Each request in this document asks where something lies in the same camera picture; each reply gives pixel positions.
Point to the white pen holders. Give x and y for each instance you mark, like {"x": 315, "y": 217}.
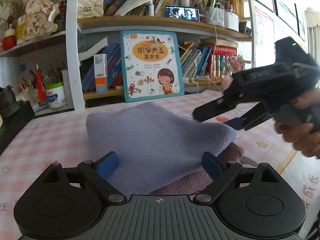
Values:
{"x": 225, "y": 17}

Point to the row of blue books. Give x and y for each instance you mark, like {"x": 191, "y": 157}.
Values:
{"x": 113, "y": 65}

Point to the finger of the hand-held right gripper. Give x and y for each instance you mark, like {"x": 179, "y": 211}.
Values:
{"x": 236, "y": 123}
{"x": 212, "y": 110}

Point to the lucky cat figurine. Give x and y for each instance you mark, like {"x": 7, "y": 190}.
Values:
{"x": 35, "y": 22}

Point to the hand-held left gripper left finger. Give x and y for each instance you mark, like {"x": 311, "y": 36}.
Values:
{"x": 107, "y": 165}

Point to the cream quilted handbag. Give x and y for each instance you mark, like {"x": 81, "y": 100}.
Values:
{"x": 90, "y": 8}

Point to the red tassel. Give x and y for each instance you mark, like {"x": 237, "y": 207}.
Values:
{"x": 40, "y": 85}

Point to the brown leather shoe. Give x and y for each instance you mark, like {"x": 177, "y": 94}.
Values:
{"x": 7, "y": 100}

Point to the pink checkered tablecloth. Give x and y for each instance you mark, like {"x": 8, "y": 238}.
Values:
{"x": 55, "y": 135}

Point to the pink plush toy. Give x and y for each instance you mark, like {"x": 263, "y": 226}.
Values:
{"x": 226, "y": 83}

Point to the white bookshelf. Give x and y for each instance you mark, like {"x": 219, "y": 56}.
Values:
{"x": 72, "y": 55}

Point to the dried flower bunch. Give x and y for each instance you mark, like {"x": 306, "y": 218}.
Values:
{"x": 12, "y": 5}

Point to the person's right hand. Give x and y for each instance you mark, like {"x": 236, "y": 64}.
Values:
{"x": 307, "y": 142}

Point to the smartphone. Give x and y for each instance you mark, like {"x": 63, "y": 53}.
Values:
{"x": 181, "y": 13}

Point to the orange white carton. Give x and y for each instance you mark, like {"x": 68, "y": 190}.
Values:
{"x": 101, "y": 75}

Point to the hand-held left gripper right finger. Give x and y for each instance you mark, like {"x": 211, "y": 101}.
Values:
{"x": 212, "y": 165}

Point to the black digital piano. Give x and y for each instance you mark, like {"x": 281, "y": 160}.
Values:
{"x": 17, "y": 122}

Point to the children's picture book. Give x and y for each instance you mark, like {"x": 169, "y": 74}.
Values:
{"x": 150, "y": 67}

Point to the row of thin picture books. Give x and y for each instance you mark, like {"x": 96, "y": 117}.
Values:
{"x": 197, "y": 62}

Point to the red box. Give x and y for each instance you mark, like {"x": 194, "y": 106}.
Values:
{"x": 225, "y": 50}

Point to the purple pink knit sweater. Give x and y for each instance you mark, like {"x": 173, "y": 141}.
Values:
{"x": 155, "y": 140}

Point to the red white doll figurine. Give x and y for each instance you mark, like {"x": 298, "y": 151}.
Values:
{"x": 9, "y": 41}

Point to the colourful flower ornaments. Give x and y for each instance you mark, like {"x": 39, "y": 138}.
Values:
{"x": 233, "y": 63}

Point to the bunch of paint brushes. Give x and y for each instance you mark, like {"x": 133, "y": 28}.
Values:
{"x": 50, "y": 76}

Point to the white jar green lid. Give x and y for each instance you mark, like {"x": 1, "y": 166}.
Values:
{"x": 56, "y": 96}

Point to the wall chart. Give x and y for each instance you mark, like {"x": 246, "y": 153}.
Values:
{"x": 263, "y": 32}

